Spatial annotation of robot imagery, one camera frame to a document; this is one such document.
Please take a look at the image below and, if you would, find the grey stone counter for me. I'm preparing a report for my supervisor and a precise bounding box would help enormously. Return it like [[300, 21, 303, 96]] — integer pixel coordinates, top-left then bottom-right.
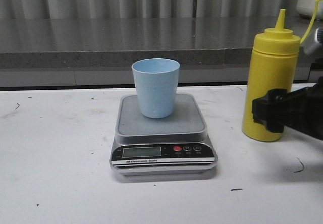
[[1, 16, 276, 70]]

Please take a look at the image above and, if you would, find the white rice cooker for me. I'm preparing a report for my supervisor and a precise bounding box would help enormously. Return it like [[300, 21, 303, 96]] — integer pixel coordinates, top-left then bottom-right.
[[296, 0, 323, 21]]

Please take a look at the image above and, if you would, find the light blue plastic cup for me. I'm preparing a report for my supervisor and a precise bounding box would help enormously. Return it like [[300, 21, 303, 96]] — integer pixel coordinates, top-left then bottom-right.
[[132, 58, 180, 119]]

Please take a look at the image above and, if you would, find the silver electronic kitchen scale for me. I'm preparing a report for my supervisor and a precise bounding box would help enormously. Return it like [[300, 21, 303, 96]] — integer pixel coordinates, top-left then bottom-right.
[[110, 93, 218, 176]]

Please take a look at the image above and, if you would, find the yellow squeeze bottle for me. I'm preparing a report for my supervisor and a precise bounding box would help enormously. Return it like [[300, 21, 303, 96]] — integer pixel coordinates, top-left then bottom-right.
[[242, 0, 321, 142]]

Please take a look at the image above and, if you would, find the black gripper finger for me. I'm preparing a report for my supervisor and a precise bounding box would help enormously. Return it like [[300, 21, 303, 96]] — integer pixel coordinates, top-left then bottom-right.
[[252, 85, 322, 140]]

